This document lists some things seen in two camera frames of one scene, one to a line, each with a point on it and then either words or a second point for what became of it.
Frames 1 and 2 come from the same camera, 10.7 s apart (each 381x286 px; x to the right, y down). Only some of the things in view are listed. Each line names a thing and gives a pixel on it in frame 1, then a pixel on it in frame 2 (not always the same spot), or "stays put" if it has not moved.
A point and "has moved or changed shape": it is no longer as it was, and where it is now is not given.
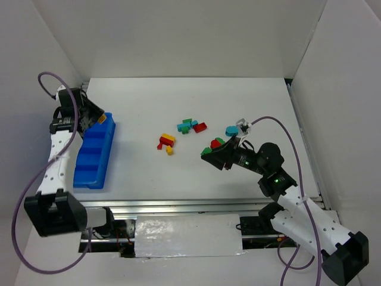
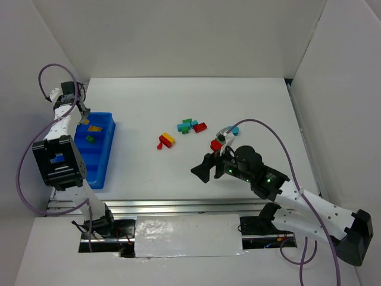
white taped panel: x=191 y=235 stays put
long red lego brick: x=165 y=141 has moved or changed shape
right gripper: x=229 y=152 -> x=216 y=166
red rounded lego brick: x=214 y=143 stays put
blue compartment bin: x=92 y=155 stays put
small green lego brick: x=185 y=130 stays put
